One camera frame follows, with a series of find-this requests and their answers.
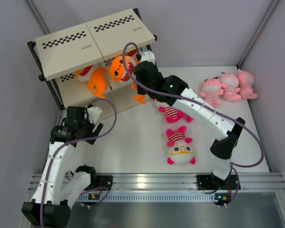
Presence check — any purple cable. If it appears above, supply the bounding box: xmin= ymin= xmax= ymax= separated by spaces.
xmin=39 ymin=98 xmax=117 ymax=226
xmin=123 ymin=42 xmax=264 ymax=209

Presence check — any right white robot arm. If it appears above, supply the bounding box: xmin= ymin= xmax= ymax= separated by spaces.
xmin=133 ymin=61 xmax=245 ymax=189

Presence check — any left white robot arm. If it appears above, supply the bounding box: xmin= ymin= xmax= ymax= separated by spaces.
xmin=21 ymin=105 xmax=103 ymax=228

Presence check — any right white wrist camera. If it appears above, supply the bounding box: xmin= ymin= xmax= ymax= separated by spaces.
xmin=140 ymin=50 xmax=156 ymax=65

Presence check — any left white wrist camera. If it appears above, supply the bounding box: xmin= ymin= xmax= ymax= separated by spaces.
xmin=87 ymin=106 xmax=102 ymax=124

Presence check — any aluminium mounting rail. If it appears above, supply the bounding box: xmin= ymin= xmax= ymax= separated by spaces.
xmin=28 ymin=172 xmax=285 ymax=191

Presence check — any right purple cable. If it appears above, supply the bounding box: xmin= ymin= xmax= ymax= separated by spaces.
xmin=123 ymin=42 xmax=264 ymax=209

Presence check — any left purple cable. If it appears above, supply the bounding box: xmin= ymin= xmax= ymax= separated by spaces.
xmin=39 ymin=98 xmax=117 ymax=226

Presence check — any white slotted cable duct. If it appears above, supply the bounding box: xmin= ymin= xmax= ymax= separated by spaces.
xmin=76 ymin=192 xmax=230 ymax=203

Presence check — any white panda plush front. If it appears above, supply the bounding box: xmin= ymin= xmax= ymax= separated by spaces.
xmin=165 ymin=126 xmax=196 ymax=165

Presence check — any white panda plush face down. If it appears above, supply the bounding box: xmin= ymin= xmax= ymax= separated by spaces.
xmin=185 ymin=89 xmax=197 ymax=123

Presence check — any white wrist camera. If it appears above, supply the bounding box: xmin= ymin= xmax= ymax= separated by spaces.
xmin=87 ymin=106 xmax=102 ymax=124
xmin=140 ymin=50 xmax=156 ymax=65

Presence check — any beige three-tier shelf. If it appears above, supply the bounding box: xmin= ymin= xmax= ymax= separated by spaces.
xmin=27 ymin=9 xmax=157 ymax=110

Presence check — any white panda plush with glasses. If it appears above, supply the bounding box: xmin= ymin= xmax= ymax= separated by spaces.
xmin=152 ymin=99 xmax=185 ymax=123

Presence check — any orange shark plush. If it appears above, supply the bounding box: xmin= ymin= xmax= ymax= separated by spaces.
xmin=109 ymin=55 xmax=140 ymax=91
xmin=126 ymin=50 xmax=142 ymax=63
xmin=74 ymin=64 xmax=108 ymax=98

